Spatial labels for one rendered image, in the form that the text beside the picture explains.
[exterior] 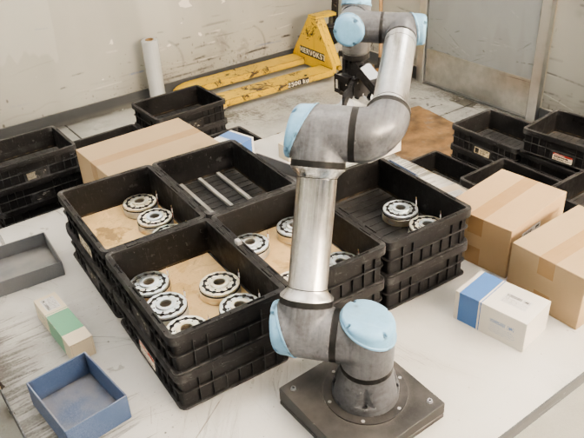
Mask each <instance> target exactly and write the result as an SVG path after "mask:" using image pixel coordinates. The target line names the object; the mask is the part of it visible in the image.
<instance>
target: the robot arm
mask: <svg viewBox="0 0 584 438"><path fill-rule="evenodd" d="M341 7H342V12H341V14H340V16H339V17H337V18H336V20H335V26H334V30H333V31H334V36H335V39H336V41H337V42H338V43H339V44H341V45H342V50H339V56H342V70H339V72H336V73H334V81H335V79H337V82H338V89H337V88H336V86H335V92H337V93H339V94H340V95H342V100H341V101H340V102H339V103H338V104H334V105H332V104H320V103H300V104H298V105H296V106H295V107H294V109H293V110H292V112H291V114H290V116H289V120H288V123H287V127H286V130H285V135H284V140H283V146H284V147H283V154H284V155H285V156H286V157H287V158H291V161H290V167H291V169H292V170H293V171H294V172H295V173H296V186H295V207H294V217H293V228H292V238H291V249H290V260H289V280H288V286H287V288H286V289H284V290H283V291H282V292H281V293H280V299H277V300H275V301H273V303H272V305H271V309H270V316H269V336H270V341H271V344H272V347H273V349H274V351H275V352H276V353H277V354H280V355H287V356H291V357H292V358H297V357H298V358H304V359H310V360H317V361H323V362H334V363H340V364H339V366H338V368H337V370H336V371H335V374H334V376H333V379H332V396H333V397H334V400H335V402H336V403H337V404H338V405H339V407H341V408H342V409H343V410H345V411H346V412H348V413H350V414H352V415H357V416H361V417H374V416H378V415H383V414H385V413H387V412H388V411H389V410H390V409H392V408H393V407H394V405H395V404H396V403H397V401H398V399H399V393H400V384H399V381H398V378H397V375H396V373H395V370H394V358H395V343H396V339H397V334H396V324H395V318H394V317H393V315H392V314H391V313H390V312H389V311H388V309H387V308H385V307H384V306H382V305H381V304H380V303H378V302H374V301H370V300H364V299H360V300H354V302H348V303H347V304H346V305H345V306H344V307H343V308H335V307H333V304H334V297H333V296H332V295H331V294H330V293H329V292H328V282H329V264H330V254H331V243H332V234H333V224H334V214H335V195H336V185H337V178H338V177H339V176H340V175H341V174H342V173H343V172H344V171H345V169H346V163H370V162H373V161H375V160H378V159H380V158H382V157H383V156H385V155H387V153H389V152H390V151H391V150H392V149H394V148H395V147H396V145H397V144H398V143H399V142H400V141H401V139H402V138H403V137H404V136H405V134H406V132H407V130H408V126H409V122H410V117H411V109H410V107H409V105H408V95H409V89H410V83H411V76H412V71H413V65H414V59H415V47H416V46H417V45H423V44H424V43H425V40H426V31H427V21H428V19H427V16H426V15H425V14H420V13H413V12H409V13H407V12H386V11H371V7H372V4H371V0H342V3H341ZM371 43H384V44H383V49H382V57H381V61H380V66H379V70H378V72H377V71H376V70H375V68H374V67H373V66H372V65H371V64H370V63H369V61H368V60H367V59H369V52H370V44H371ZM340 73H341V74H340ZM353 96H354V97H355V99H357V100H358V99H359V98H360V97H361V96H363V97H364V98H365V99H366V100H367V101H368V104H367V107H357V106H354V102H353V100H352V99H353Z"/></svg>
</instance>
